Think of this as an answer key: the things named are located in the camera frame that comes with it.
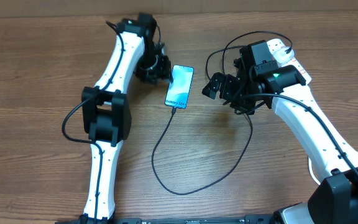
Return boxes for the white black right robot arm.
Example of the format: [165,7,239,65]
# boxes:
[202,39,358,223]

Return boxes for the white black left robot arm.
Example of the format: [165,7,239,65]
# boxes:
[62,12,173,223]

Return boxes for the white power strip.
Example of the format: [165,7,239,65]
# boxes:
[267,39,312,85]

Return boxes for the white charger plug adapter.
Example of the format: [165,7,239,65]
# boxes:
[273,47,295,64]

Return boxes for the black USB charger cable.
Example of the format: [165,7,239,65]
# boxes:
[151,30,293,196]

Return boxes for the blue Galaxy smartphone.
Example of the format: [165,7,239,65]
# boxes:
[165,65,194,109]

